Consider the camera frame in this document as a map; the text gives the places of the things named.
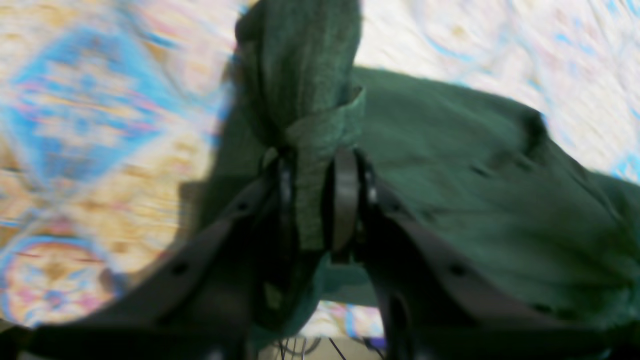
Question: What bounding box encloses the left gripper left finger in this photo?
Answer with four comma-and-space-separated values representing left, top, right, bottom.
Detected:
25, 152, 298, 360

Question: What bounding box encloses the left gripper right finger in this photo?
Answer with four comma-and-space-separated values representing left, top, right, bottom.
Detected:
325, 148, 639, 360

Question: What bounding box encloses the dark green long-sleeve shirt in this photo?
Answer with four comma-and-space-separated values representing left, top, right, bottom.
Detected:
200, 0, 639, 347

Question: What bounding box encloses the colourful patterned tablecloth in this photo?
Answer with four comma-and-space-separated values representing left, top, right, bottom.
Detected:
0, 0, 639, 326

